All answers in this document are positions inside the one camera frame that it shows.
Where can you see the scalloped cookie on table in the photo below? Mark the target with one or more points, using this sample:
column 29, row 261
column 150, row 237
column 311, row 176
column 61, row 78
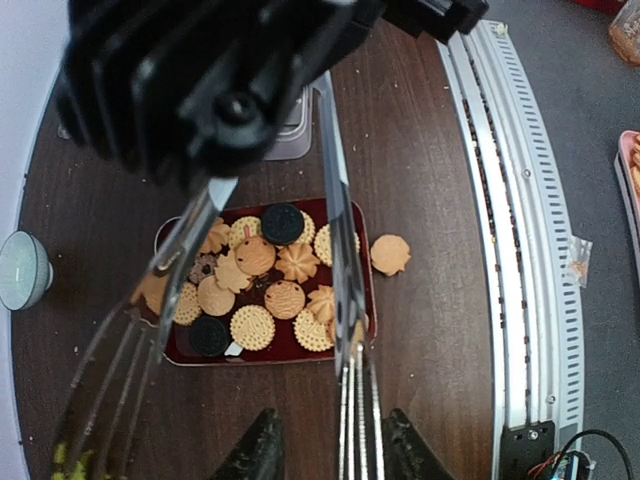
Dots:
column 390, row 254

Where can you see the pale blue ceramic bowl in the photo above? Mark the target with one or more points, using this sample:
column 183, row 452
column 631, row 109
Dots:
column 26, row 272

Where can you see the red cookie tray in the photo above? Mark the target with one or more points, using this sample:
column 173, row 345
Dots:
column 284, row 348

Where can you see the round tan biscuit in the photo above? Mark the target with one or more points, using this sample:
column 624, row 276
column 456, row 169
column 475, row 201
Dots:
column 252, row 327

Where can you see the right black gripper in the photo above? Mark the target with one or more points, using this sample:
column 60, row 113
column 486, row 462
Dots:
column 183, row 89

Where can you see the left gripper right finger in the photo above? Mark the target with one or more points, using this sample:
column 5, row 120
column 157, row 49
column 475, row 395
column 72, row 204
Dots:
column 407, row 456

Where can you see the white divided cookie tin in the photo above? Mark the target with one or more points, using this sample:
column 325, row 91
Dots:
column 295, row 138

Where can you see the flower shaped tan cookie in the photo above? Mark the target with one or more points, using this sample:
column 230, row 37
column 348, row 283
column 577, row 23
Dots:
column 229, row 276

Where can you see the aluminium front rail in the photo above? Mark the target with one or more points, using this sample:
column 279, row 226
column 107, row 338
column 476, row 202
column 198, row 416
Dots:
column 536, row 320

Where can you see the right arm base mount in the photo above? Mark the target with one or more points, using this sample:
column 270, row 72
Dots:
column 522, row 449

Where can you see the black sandwich cookie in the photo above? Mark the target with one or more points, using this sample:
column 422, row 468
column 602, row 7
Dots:
column 209, row 337
column 282, row 224

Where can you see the black sandwich cookie upper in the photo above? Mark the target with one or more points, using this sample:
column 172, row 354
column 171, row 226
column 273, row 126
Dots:
column 209, row 337

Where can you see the metal food tongs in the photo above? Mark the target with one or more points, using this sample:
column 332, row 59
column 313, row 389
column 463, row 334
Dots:
column 108, row 391

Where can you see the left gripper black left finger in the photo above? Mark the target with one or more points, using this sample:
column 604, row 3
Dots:
column 259, row 454

